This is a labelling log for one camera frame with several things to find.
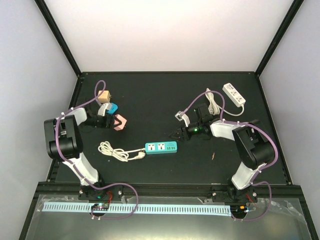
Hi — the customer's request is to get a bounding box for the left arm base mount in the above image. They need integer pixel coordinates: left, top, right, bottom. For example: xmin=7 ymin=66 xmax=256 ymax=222
xmin=78 ymin=184 xmax=124 ymax=202

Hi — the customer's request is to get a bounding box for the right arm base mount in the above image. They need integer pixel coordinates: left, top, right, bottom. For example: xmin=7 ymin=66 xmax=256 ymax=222
xmin=207 ymin=184 xmax=258 ymax=204

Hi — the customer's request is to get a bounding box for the white power strip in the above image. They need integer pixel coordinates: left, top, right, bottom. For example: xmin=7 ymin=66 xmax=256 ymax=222
xmin=222 ymin=83 xmax=246 ymax=108

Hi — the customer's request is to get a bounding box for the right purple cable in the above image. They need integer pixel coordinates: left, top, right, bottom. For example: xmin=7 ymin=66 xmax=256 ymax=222
xmin=182 ymin=90 xmax=279 ymax=222

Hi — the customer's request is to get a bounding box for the white power strip cable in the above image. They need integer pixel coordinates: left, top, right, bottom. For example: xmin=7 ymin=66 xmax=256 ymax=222
xmin=204 ymin=87 xmax=246 ymax=117

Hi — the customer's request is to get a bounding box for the blue cube adapter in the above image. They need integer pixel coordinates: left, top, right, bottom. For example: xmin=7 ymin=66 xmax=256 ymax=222
xmin=107 ymin=103 xmax=118 ymax=115

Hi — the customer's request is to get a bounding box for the light blue slotted cable duct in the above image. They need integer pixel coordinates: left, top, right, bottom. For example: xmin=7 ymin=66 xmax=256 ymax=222
xmin=42 ymin=202 xmax=232 ymax=217

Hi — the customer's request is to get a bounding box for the teal strip white cable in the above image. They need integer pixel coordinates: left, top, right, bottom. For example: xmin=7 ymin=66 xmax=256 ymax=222
xmin=97 ymin=140 xmax=147 ymax=162

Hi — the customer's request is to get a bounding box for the pink cube adapter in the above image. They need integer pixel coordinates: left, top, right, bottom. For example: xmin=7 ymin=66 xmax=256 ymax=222
xmin=113 ymin=114 xmax=127 ymax=131

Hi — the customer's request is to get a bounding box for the teal power strip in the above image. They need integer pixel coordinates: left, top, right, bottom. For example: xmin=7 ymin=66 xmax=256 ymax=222
xmin=145 ymin=141 xmax=178 ymax=155

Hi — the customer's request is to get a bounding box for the purple cable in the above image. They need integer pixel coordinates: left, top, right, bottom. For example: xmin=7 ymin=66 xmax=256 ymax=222
xmin=55 ymin=80 xmax=139 ymax=221
xmin=182 ymin=90 xmax=279 ymax=222

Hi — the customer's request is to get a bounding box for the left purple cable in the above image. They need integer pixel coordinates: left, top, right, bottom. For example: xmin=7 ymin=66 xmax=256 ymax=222
xmin=55 ymin=80 xmax=139 ymax=221

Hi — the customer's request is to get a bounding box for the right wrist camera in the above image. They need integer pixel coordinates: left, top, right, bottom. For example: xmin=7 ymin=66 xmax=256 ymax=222
xmin=175 ymin=111 xmax=190 ymax=127

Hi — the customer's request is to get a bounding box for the large orange cube adapter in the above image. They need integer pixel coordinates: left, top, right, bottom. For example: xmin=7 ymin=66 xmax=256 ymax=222
xmin=97 ymin=90 xmax=111 ymax=104

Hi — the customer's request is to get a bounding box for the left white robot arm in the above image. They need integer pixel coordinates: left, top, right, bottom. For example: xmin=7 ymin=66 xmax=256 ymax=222
xmin=44 ymin=107 xmax=178 ymax=200

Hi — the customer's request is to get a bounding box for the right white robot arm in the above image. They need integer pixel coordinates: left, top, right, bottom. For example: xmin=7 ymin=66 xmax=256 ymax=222
xmin=170 ymin=104 xmax=278 ymax=202

